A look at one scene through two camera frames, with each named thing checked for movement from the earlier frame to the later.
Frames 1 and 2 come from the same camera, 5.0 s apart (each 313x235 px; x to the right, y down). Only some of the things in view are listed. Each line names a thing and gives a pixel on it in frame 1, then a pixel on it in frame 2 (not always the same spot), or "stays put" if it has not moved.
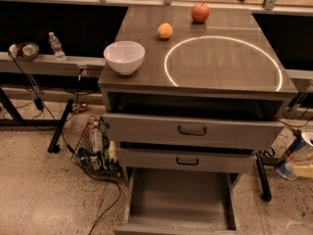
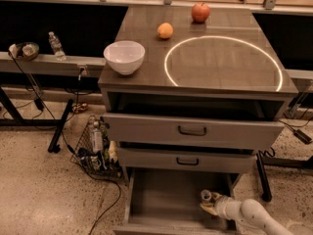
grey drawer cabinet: x=190 y=121 stays put
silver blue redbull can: x=296 y=154 -> x=205 y=194
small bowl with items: x=24 y=51 stays put
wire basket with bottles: x=95 y=150 stays put
